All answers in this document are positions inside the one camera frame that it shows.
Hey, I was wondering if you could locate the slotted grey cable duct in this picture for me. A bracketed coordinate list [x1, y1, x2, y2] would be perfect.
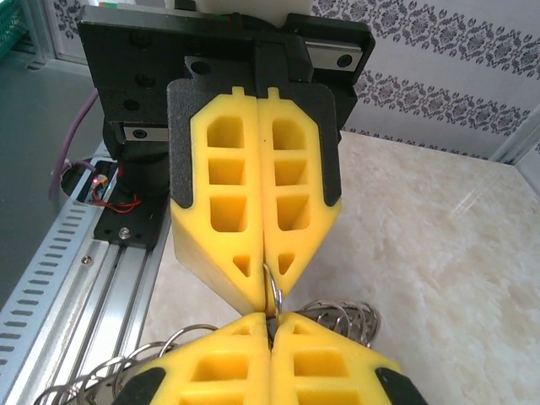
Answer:
[0, 197, 106, 338]

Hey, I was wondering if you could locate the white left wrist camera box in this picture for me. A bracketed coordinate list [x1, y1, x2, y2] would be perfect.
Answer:
[166, 0, 314, 25]

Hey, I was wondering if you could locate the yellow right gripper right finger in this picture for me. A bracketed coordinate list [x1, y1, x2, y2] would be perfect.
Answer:
[269, 312, 431, 405]

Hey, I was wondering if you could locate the aluminium frame post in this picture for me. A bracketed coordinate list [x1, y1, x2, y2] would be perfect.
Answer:
[489, 105, 540, 189]

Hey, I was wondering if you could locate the grey metal base sheet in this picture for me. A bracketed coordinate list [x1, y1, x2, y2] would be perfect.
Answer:
[0, 54, 102, 296]

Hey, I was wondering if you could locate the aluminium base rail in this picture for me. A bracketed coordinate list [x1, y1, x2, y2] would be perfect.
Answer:
[0, 143, 178, 405]

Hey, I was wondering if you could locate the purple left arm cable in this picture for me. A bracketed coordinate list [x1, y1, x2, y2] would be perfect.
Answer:
[48, 90, 100, 202]

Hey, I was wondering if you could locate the thin red wire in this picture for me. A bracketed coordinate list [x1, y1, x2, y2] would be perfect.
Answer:
[90, 166, 143, 216]

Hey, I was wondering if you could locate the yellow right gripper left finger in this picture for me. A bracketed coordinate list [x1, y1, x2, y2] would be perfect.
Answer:
[111, 312, 271, 405]

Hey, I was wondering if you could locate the green plastic mesh basket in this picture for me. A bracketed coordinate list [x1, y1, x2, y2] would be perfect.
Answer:
[0, 0, 48, 58]

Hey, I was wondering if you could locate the small circuit board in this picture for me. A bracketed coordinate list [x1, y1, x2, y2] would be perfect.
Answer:
[62, 156, 122, 203]

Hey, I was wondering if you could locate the silver split key ring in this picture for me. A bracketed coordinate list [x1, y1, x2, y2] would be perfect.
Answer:
[262, 262, 284, 321]
[112, 341, 179, 381]
[301, 298, 354, 334]
[332, 300, 383, 349]
[163, 322, 221, 356]
[36, 381, 95, 405]
[83, 356, 128, 398]

